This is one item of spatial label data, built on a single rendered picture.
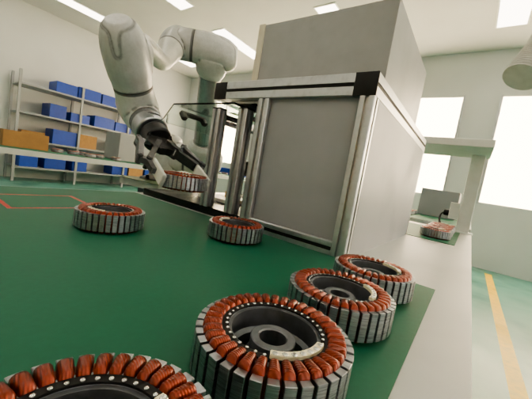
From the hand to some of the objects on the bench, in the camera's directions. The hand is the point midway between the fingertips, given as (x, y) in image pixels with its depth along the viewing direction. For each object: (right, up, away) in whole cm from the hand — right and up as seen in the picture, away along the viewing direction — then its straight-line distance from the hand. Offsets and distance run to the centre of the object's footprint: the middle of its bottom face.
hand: (184, 179), depth 67 cm
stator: (+13, -13, -8) cm, 20 cm away
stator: (-9, -10, -16) cm, 20 cm away
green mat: (+68, -14, +87) cm, 111 cm away
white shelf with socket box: (+110, -21, +88) cm, 143 cm away
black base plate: (+13, -8, +47) cm, 50 cm away
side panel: (+24, -14, -2) cm, 28 cm away
